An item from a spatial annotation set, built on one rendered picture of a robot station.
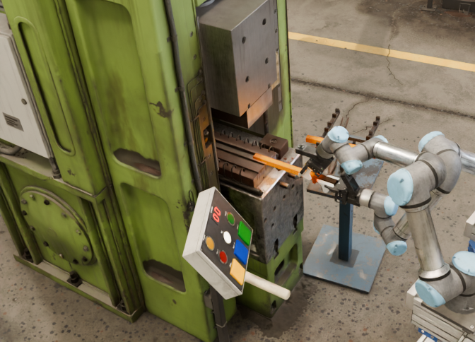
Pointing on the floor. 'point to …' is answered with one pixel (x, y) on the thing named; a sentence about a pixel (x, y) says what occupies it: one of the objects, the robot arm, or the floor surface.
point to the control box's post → (219, 314)
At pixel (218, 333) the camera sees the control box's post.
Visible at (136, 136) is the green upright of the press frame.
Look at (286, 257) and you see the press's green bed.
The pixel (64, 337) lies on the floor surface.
